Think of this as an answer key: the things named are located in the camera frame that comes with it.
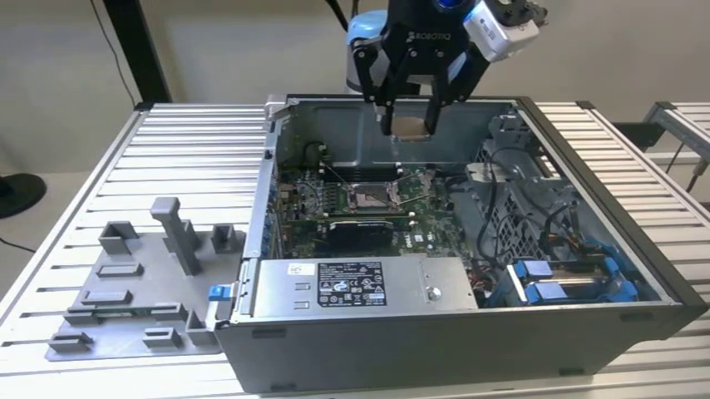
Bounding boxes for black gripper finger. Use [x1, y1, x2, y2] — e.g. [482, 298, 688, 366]
[423, 40, 489, 137]
[353, 34, 417, 137]

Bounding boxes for silver square CPU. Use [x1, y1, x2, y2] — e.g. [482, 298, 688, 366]
[387, 116, 433, 141]

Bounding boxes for CPU socket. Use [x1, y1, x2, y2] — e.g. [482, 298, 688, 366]
[343, 182, 398, 212]

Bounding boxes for RAM slot with green stick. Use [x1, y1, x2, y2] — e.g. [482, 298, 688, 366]
[321, 209, 417, 221]

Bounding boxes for black RAM slots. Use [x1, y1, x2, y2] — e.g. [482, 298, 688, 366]
[321, 163, 405, 183]

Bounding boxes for green motherboard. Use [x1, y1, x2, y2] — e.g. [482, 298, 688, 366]
[269, 165, 479, 262]

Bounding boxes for grey metal drive cage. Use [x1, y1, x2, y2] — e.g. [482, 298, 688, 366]
[451, 114, 584, 268]

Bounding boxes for black graphics card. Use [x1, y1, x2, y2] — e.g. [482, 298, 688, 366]
[325, 219, 398, 255]

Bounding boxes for aluminium side table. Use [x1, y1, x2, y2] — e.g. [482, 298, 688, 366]
[645, 101, 710, 167]

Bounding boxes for blue disk carrier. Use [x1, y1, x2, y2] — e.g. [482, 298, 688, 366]
[521, 278, 637, 306]
[510, 257, 622, 280]

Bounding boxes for grey power supply unit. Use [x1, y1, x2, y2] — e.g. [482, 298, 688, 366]
[249, 256, 481, 319]

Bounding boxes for grey parts rack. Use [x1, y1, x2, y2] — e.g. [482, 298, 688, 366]
[43, 197, 249, 362]

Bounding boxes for black open PC case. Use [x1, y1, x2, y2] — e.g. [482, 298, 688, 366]
[214, 93, 710, 394]

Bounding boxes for black round stand base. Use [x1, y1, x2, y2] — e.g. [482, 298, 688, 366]
[0, 173, 48, 219]

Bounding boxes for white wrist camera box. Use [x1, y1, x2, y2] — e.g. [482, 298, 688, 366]
[462, 0, 542, 64]

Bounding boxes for black cables behind arm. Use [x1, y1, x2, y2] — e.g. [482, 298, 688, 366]
[323, 0, 363, 31]

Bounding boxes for black upright frame post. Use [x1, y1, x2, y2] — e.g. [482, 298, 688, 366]
[102, 0, 174, 106]

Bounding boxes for coloured wire bundle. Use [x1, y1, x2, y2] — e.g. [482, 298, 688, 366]
[545, 203, 596, 272]

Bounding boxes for thin black floor cable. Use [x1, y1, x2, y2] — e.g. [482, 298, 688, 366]
[0, 236, 38, 254]

